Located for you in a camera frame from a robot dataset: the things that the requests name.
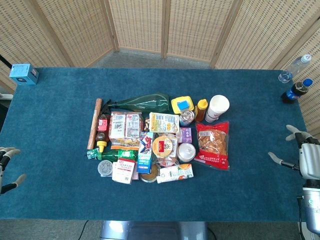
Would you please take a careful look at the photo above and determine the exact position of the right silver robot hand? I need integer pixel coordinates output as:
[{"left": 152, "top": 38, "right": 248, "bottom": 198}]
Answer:
[{"left": 268, "top": 124, "right": 320, "bottom": 180}]

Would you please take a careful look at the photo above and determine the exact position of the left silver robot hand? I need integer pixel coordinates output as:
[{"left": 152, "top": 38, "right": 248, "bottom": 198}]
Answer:
[{"left": 0, "top": 146, "right": 27, "bottom": 196}]

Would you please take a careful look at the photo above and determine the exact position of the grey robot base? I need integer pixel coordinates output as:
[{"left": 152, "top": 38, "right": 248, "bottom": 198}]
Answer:
[{"left": 99, "top": 220, "right": 208, "bottom": 240}]

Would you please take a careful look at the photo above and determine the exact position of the blue felt table cover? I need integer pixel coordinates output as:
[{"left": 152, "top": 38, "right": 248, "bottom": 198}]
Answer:
[{"left": 0, "top": 67, "right": 320, "bottom": 222}]

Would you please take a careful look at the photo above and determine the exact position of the cola bottle with blue cap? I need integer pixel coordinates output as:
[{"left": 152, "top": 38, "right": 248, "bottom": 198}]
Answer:
[{"left": 280, "top": 78, "right": 314, "bottom": 104}]

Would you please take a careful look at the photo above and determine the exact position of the light blue cardboard box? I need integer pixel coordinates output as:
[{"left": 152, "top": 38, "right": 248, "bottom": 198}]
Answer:
[{"left": 9, "top": 63, "right": 40, "bottom": 86}]

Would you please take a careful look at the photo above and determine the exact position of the small green packet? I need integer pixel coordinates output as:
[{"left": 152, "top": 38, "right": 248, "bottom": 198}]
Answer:
[{"left": 86, "top": 147, "right": 100, "bottom": 160}]

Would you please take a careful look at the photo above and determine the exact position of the clear plastic water bottle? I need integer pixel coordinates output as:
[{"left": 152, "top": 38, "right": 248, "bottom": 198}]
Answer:
[{"left": 278, "top": 53, "right": 313, "bottom": 84}]

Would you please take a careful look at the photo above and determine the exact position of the brown wooden stick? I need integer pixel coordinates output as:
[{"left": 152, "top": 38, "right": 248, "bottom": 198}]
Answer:
[{"left": 86, "top": 98, "right": 103, "bottom": 150}]

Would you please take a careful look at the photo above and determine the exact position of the red cookie snack bag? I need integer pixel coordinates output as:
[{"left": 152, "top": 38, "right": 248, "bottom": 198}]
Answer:
[{"left": 193, "top": 120, "right": 230, "bottom": 171}]

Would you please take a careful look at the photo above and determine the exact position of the round grey tin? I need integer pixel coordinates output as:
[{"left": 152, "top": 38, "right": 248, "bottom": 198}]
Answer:
[{"left": 97, "top": 159, "right": 114, "bottom": 178}]

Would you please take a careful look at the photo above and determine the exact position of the dark sauce bottle yellow cap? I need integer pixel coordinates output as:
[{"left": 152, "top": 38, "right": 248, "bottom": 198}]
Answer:
[{"left": 95, "top": 113, "right": 111, "bottom": 153}]

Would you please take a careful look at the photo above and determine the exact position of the green plastic drink bottle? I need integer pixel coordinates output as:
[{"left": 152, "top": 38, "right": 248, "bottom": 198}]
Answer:
[{"left": 97, "top": 149, "right": 139, "bottom": 163}]

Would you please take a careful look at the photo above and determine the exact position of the amber honey squeeze bottle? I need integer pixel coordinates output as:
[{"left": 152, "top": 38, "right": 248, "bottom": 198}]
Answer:
[{"left": 194, "top": 98, "right": 209, "bottom": 123}]

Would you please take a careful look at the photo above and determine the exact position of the white box with red print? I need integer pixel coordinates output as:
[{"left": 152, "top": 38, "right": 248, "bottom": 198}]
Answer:
[{"left": 111, "top": 157, "right": 137, "bottom": 185}]

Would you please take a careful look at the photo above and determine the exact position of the orange snack bag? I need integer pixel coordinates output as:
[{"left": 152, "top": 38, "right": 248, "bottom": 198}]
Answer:
[{"left": 109, "top": 137, "right": 141, "bottom": 151}]

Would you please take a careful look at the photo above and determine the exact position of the round silver tin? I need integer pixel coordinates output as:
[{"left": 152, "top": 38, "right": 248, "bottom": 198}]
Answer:
[{"left": 177, "top": 142, "right": 197, "bottom": 163}]

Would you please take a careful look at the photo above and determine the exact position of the red white labelled snack pack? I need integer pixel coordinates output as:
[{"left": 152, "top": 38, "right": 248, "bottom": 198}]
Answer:
[{"left": 109, "top": 111, "right": 142, "bottom": 140}]

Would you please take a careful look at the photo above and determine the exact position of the small purple box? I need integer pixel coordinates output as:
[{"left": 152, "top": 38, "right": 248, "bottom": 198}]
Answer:
[{"left": 176, "top": 127, "right": 193, "bottom": 144}]

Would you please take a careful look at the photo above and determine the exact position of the silver metal can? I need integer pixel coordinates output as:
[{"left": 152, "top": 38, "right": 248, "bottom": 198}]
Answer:
[{"left": 178, "top": 109, "right": 196, "bottom": 127}]

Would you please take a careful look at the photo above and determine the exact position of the white orange drink carton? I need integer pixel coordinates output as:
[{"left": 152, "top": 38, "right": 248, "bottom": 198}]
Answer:
[{"left": 156, "top": 163, "right": 195, "bottom": 184}]

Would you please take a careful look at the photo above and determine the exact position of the yellow box with blue lid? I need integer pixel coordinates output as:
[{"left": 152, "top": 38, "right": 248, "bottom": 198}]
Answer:
[{"left": 170, "top": 95, "right": 195, "bottom": 115}]

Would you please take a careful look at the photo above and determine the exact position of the blue white carton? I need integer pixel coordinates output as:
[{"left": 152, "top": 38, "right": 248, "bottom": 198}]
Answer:
[{"left": 136, "top": 131, "right": 155, "bottom": 175}]

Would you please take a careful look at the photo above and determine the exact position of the clear bag of peanuts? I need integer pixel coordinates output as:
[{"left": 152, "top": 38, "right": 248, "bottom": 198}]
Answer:
[{"left": 141, "top": 117, "right": 152, "bottom": 132}]

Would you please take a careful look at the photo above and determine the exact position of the round brown tin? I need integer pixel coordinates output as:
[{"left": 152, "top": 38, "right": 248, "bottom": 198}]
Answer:
[{"left": 139, "top": 163, "right": 160, "bottom": 184}]

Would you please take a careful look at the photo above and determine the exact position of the round yellow red lid container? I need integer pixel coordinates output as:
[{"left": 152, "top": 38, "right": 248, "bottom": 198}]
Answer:
[{"left": 151, "top": 134, "right": 179, "bottom": 161}]

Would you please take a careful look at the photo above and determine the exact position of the green plastic spray bottle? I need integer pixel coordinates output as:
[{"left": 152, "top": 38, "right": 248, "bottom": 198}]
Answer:
[{"left": 101, "top": 93, "right": 171, "bottom": 118}]

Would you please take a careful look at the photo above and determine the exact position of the yellow white labelled food pack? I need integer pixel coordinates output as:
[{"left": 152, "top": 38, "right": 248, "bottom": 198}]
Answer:
[{"left": 148, "top": 112, "right": 180, "bottom": 134}]

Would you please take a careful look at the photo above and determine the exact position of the woven wicker folding screen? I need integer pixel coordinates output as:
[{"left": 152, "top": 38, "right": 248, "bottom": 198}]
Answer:
[{"left": 0, "top": 0, "right": 320, "bottom": 140}]

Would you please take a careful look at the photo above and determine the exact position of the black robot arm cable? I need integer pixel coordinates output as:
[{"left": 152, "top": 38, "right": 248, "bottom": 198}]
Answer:
[{"left": 296, "top": 195, "right": 304, "bottom": 223}]

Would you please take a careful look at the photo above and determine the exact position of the black floor cable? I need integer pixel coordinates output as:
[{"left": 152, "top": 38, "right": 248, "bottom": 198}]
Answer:
[{"left": 80, "top": 219, "right": 90, "bottom": 240}]

